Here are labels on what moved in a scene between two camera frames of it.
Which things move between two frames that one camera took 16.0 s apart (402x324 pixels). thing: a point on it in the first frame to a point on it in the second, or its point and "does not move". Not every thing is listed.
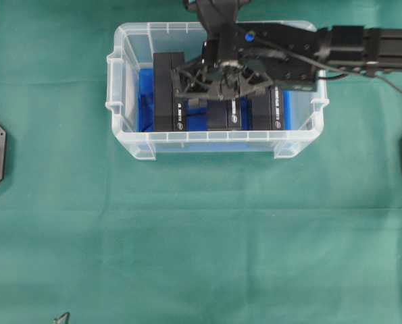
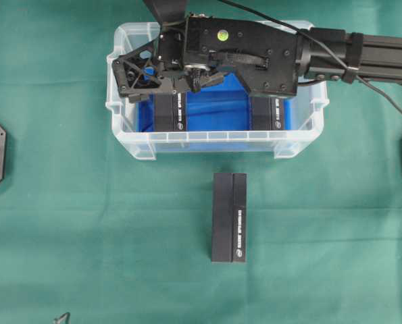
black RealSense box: (169, 107) does not move
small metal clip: (63, 319) does not move
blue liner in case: (196, 138) does not move
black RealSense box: (223, 115) to (229, 218)
